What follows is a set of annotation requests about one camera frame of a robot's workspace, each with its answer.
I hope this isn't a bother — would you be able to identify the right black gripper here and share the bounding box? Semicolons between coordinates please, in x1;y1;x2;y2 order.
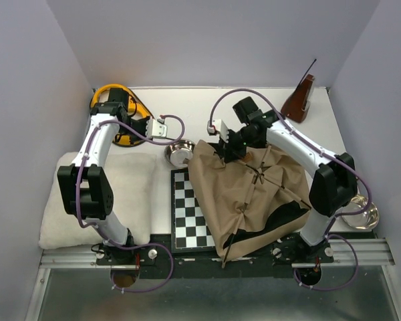
218;127;259;162

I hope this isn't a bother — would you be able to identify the beige fabric pet tent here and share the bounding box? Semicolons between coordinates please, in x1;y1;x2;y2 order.
188;140;311;262

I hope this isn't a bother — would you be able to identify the black tent pole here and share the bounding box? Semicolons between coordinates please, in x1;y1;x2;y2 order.
222;234;235;266
300;58;317;83

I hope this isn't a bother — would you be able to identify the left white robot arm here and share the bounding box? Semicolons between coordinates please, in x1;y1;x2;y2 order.
57;84;153;264

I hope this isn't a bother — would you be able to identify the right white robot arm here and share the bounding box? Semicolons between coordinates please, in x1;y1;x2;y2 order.
207;97;357;262

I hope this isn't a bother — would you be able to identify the steel pet bowl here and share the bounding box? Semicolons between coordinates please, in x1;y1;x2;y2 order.
339;195;380;230

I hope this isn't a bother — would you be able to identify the yellow double bowl holder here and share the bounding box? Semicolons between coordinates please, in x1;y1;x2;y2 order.
90;84;154;148

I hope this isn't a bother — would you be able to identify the white fluffy cushion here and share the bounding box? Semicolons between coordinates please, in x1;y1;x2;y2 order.
39;153;156;249

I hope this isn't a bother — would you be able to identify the brown wooden metronome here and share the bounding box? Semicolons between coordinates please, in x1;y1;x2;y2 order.
280;74;315;124

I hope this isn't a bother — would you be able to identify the black white chessboard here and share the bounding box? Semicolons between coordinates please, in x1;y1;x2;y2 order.
170;169;215;253

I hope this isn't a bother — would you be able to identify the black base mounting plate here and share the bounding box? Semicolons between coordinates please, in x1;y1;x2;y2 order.
96;233;335;280

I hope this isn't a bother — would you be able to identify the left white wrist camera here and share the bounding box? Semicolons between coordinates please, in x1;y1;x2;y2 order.
146;117;168;139

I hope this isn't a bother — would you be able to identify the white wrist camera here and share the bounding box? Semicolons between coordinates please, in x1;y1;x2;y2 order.
146;117;168;139
207;119;230;143

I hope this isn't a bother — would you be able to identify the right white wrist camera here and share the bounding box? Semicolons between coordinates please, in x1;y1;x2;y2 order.
207;119;230;143

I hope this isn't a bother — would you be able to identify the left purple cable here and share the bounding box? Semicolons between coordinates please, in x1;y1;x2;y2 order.
76;114;185;294

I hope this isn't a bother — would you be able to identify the purple cable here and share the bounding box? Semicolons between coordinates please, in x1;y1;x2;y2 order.
209;88;374;292
76;114;185;294

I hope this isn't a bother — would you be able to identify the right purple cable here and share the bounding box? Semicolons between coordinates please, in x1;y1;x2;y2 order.
209;88;374;292

